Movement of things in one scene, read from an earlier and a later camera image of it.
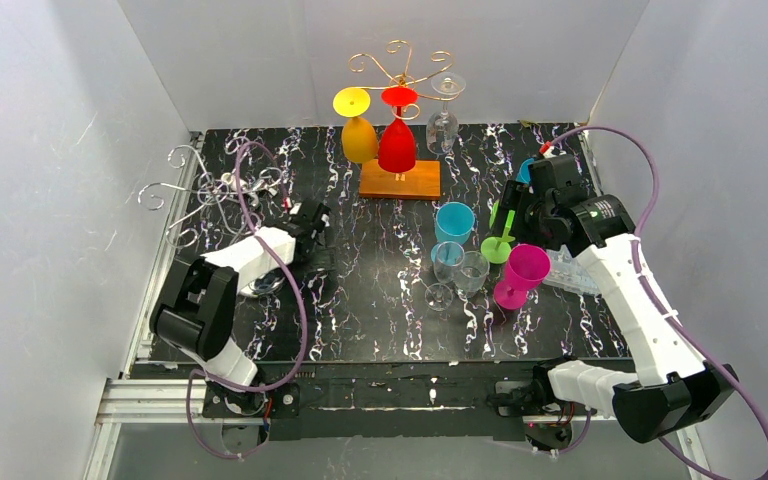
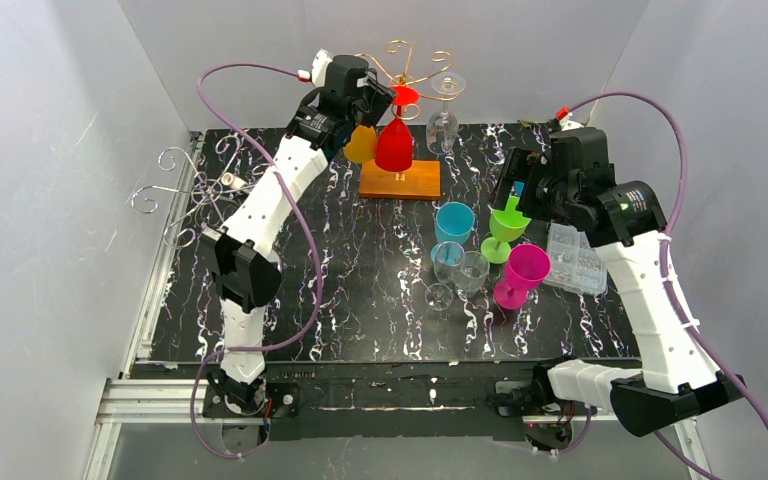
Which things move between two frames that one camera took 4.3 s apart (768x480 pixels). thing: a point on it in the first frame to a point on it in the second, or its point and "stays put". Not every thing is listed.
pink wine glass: x=527 y=266 stays put
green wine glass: x=497 y=250 stays put
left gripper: x=317 y=221 to x=376 y=93
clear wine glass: x=448 y=260 stays put
